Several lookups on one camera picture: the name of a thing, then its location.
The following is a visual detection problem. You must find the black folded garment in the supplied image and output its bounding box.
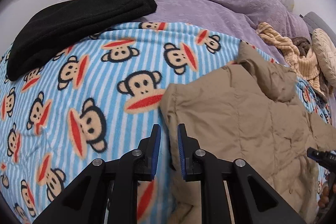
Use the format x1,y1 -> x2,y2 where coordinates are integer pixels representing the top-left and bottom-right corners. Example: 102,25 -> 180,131
6,0 -> 157,81

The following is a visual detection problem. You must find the grey quilted headboard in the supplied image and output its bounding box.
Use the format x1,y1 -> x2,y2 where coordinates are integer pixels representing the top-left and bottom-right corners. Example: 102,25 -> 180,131
302,11 -> 336,44

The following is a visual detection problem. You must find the person right hand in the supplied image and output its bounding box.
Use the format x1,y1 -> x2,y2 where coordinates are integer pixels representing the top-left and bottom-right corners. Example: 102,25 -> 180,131
318,184 -> 336,208

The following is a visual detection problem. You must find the tan puffer jacket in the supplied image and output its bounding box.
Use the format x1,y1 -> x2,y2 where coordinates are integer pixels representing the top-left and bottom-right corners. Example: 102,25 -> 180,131
160,42 -> 335,223

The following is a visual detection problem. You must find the beige striped fleece garment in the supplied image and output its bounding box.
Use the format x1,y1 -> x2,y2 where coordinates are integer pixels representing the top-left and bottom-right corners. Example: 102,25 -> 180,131
256,22 -> 328,97

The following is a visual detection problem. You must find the brown fuzzy garment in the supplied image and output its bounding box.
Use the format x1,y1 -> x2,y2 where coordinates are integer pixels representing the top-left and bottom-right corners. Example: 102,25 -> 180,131
291,37 -> 311,56

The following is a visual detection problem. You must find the cream round pleated cushion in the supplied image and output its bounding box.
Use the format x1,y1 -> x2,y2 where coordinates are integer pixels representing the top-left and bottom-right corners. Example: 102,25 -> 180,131
311,28 -> 336,88

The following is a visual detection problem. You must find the monkey print striped blanket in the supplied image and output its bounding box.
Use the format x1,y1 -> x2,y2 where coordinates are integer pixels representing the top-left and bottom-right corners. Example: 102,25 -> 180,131
0,21 -> 333,224

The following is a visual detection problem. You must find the purple duvet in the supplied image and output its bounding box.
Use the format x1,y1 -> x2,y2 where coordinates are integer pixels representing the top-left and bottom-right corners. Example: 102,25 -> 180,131
65,0 -> 310,64

